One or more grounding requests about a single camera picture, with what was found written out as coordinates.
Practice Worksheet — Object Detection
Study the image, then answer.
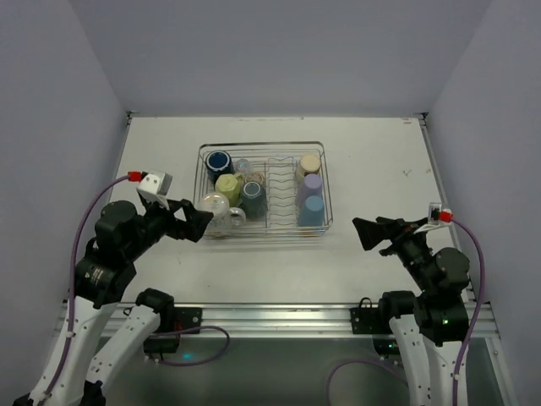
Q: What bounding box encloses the lavender plastic tumbler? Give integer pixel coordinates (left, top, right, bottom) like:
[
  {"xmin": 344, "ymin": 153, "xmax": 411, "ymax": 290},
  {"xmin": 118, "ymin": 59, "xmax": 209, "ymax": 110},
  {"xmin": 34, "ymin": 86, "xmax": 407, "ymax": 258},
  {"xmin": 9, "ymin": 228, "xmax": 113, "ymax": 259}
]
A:
[{"xmin": 297, "ymin": 173, "xmax": 323, "ymax": 206}]

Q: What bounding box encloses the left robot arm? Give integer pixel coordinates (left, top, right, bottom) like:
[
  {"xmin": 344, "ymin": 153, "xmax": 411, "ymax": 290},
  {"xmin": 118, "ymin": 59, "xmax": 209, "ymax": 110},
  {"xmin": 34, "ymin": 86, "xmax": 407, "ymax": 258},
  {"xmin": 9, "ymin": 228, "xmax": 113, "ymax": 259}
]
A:
[{"xmin": 14, "ymin": 200, "xmax": 213, "ymax": 405}]

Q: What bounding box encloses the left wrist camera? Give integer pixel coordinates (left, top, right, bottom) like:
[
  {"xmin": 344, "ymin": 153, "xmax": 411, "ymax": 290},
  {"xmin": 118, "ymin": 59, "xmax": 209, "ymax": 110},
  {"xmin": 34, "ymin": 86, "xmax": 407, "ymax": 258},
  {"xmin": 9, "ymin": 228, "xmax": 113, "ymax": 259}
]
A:
[{"xmin": 136, "ymin": 171, "xmax": 172, "ymax": 210}]

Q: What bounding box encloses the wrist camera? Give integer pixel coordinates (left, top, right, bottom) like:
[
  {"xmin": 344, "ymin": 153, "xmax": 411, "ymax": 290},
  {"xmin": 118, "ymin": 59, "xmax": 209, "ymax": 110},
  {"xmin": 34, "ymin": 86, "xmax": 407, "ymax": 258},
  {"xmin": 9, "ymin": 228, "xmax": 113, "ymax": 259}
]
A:
[
  {"xmin": 136, "ymin": 171, "xmax": 172, "ymax": 210},
  {"xmin": 415, "ymin": 202, "xmax": 453, "ymax": 233}
]

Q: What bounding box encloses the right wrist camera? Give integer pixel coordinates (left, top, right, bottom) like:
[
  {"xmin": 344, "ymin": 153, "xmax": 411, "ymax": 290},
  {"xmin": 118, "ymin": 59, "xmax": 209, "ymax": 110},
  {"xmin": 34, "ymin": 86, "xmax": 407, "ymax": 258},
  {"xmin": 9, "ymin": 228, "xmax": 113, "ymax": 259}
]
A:
[{"xmin": 415, "ymin": 202, "xmax": 453, "ymax": 233}]

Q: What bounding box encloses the steel wire dish rack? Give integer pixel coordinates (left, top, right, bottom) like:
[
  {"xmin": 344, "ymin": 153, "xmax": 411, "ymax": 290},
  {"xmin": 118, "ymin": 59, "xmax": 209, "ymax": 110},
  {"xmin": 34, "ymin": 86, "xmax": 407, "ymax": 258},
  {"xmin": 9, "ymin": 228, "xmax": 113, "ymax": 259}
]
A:
[{"xmin": 193, "ymin": 140, "xmax": 335, "ymax": 241}]

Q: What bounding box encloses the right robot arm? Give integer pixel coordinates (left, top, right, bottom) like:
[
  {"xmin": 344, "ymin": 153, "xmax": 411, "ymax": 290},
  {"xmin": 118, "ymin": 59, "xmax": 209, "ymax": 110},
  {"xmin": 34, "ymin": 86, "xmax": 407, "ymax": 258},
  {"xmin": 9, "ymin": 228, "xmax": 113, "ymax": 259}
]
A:
[{"xmin": 352, "ymin": 210, "xmax": 470, "ymax": 405}]

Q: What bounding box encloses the purple cable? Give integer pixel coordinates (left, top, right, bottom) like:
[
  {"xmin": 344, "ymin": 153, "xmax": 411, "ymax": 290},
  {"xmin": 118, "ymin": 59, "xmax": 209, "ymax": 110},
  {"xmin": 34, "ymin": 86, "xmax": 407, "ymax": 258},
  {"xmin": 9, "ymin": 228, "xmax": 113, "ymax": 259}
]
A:
[
  {"xmin": 41, "ymin": 171, "xmax": 146, "ymax": 398},
  {"xmin": 327, "ymin": 211, "xmax": 486, "ymax": 406}
]

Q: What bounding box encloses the clear glass mug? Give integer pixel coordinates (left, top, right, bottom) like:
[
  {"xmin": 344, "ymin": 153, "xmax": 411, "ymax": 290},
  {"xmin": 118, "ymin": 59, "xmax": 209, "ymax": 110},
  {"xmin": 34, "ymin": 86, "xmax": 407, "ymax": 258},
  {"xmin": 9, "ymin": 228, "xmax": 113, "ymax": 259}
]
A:
[{"xmin": 197, "ymin": 192, "xmax": 247, "ymax": 234}]

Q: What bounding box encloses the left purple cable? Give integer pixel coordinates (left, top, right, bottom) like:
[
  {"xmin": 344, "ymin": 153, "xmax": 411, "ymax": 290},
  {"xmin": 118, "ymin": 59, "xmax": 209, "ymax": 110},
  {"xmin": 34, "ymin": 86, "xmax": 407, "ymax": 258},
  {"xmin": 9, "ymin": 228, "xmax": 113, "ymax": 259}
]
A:
[{"xmin": 41, "ymin": 171, "xmax": 146, "ymax": 398}]

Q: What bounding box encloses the light blue plastic tumbler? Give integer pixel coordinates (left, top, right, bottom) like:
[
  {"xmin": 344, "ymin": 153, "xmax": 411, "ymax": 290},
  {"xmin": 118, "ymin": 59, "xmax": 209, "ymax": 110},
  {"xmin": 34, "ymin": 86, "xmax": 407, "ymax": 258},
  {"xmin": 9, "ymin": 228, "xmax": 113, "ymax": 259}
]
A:
[{"xmin": 298, "ymin": 195, "xmax": 325, "ymax": 227}]

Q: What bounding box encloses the yellow-green ceramic mug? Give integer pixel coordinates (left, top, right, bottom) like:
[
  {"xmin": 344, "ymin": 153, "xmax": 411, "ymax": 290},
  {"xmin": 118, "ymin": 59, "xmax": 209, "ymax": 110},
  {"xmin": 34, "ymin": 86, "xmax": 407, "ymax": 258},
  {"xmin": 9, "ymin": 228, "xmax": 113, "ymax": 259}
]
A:
[{"xmin": 215, "ymin": 173, "xmax": 243, "ymax": 207}]

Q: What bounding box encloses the speckled beige small cup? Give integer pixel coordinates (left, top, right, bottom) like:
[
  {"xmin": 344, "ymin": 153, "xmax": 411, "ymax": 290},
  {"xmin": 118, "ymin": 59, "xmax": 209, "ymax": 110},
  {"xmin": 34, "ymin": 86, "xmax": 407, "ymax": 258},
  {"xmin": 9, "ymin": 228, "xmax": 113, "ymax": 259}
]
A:
[{"xmin": 247, "ymin": 171, "xmax": 265, "ymax": 185}]

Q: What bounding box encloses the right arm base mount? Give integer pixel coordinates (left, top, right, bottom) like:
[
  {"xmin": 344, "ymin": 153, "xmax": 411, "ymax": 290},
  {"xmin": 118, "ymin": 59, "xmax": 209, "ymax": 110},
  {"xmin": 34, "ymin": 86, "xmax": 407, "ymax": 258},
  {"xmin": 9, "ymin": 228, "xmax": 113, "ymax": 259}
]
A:
[{"xmin": 349, "ymin": 297, "xmax": 400, "ymax": 358}]

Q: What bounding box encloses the cream and brown cup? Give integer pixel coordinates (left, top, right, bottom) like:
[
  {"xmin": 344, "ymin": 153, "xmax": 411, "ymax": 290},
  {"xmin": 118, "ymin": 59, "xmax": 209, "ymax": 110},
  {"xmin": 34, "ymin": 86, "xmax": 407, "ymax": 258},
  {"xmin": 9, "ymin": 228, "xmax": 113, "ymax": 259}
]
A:
[{"xmin": 295, "ymin": 154, "xmax": 321, "ymax": 183}]

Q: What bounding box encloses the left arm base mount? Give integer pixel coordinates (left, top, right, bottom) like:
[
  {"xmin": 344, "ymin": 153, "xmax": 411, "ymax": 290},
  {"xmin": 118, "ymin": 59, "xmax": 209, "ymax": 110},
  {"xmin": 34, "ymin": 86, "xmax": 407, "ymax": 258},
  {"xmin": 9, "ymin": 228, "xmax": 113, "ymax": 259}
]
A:
[{"xmin": 143, "ymin": 305, "xmax": 203, "ymax": 360}]

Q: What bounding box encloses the aluminium mounting rail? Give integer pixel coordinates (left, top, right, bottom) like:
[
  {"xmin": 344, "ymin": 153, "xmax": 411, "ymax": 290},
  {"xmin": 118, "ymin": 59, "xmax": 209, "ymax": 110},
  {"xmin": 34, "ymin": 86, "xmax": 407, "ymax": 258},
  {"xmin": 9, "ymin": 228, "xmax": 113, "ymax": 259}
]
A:
[{"xmin": 54, "ymin": 300, "xmax": 500, "ymax": 339}]

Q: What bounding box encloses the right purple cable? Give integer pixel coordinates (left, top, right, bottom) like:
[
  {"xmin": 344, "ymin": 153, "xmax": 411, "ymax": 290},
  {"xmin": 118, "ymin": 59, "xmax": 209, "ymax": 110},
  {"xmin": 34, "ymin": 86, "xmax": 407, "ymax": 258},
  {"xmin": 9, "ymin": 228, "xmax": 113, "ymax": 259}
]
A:
[{"xmin": 327, "ymin": 211, "xmax": 486, "ymax": 406}]

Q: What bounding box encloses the small clear glass cup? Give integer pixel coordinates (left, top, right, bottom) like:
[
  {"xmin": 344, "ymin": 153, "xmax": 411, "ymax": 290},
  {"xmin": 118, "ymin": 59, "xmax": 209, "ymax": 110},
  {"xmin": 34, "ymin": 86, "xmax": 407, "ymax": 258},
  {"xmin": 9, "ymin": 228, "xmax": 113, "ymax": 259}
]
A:
[{"xmin": 234, "ymin": 158, "xmax": 254, "ymax": 175}]

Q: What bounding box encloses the dark blue glossy mug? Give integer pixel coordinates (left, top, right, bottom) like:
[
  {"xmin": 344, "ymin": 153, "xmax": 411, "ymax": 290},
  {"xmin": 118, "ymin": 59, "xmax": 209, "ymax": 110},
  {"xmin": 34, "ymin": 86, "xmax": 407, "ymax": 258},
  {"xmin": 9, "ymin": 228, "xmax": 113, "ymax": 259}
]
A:
[{"xmin": 205, "ymin": 150, "xmax": 234, "ymax": 184}]

